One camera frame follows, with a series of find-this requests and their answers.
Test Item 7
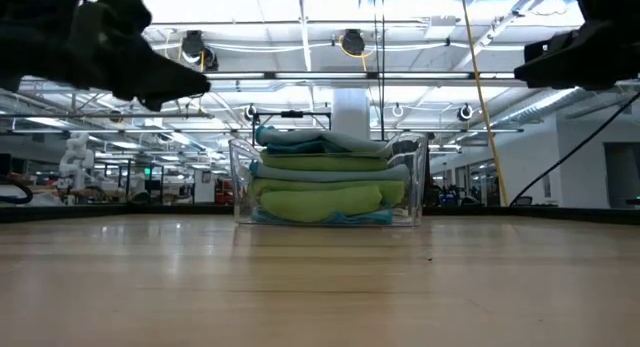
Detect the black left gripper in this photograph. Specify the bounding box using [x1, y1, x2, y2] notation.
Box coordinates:
[0, 0, 213, 113]

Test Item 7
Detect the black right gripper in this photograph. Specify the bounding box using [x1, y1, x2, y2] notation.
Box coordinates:
[513, 0, 640, 92]

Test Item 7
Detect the light blue microfiber towel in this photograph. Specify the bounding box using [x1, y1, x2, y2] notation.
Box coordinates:
[248, 208, 395, 227]
[247, 160, 412, 184]
[253, 124, 397, 159]

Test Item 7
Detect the green microfiber towel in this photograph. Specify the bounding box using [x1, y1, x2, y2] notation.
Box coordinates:
[258, 184, 385, 224]
[248, 177, 407, 207]
[258, 150, 392, 173]

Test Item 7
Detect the white robot figure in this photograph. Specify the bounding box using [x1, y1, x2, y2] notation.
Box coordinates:
[58, 131, 96, 188]

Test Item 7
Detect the clear plastic bin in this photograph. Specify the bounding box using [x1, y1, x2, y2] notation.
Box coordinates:
[227, 130, 430, 229]

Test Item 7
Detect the overhead LED light bar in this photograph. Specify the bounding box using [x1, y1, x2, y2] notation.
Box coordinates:
[19, 70, 526, 83]

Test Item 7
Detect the white square column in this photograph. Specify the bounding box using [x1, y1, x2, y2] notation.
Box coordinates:
[330, 88, 372, 141]

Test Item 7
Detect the ceiling cable reel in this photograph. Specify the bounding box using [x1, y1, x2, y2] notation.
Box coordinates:
[179, 29, 220, 72]
[339, 28, 367, 57]

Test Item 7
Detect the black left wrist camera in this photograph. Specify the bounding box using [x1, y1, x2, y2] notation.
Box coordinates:
[79, 0, 154, 39]

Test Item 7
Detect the yellow hanging cable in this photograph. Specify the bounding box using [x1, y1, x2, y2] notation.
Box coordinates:
[458, 0, 510, 207]

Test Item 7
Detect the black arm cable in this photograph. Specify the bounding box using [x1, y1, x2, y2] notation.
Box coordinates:
[507, 89, 640, 208]

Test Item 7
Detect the dark wall window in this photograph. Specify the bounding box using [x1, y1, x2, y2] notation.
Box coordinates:
[602, 141, 640, 208]

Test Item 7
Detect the black background frame stand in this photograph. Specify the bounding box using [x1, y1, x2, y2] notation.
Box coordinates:
[251, 109, 333, 149]

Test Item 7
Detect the black hanging cable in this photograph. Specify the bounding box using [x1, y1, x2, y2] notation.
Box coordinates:
[371, 0, 387, 142]

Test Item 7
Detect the black looped cable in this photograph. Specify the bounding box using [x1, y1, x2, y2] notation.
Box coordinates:
[0, 178, 34, 206]

